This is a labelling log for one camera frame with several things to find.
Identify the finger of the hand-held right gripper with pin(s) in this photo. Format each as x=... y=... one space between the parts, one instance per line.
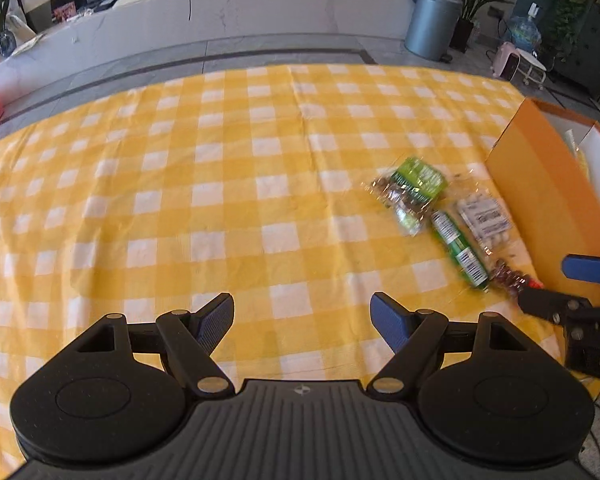
x=550 y=302
x=582 y=267

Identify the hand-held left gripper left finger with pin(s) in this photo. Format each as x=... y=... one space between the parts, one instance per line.
x=215 y=322

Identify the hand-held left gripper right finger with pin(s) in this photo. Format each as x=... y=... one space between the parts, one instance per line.
x=390 y=322

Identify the small dark red snack packet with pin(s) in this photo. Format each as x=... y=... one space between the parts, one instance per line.
x=507 y=276

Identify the orange cardboard box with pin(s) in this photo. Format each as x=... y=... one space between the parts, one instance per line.
x=535 y=185

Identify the green stick snack packet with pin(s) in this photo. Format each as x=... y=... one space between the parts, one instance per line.
x=460 y=252

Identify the clear white candy packet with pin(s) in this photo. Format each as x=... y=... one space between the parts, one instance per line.
x=485 y=220

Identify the green nut snack packet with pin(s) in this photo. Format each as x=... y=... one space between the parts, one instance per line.
x=415 y=185

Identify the yellow checked tablecloth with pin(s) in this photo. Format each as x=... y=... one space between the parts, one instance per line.
x=180 y=185

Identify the white round stool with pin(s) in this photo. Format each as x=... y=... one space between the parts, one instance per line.
x=532 y=67

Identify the dark grey cabinet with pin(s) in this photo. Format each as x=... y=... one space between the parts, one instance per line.
x=585 y=60

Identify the small pink white heater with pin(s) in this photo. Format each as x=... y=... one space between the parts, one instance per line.
x=507 y=62

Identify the blue water bottle with pump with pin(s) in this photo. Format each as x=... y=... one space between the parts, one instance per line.
x=526 y=32

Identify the potted plant in black pot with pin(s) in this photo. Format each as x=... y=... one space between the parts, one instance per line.
x=472 y=5

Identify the blue-grey pedal trash can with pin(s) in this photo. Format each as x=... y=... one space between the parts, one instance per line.
x=432 y=22

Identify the white marble television console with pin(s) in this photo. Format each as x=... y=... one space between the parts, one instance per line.
x=255 y=10

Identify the pink card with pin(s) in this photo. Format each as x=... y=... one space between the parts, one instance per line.
x=64 y=12

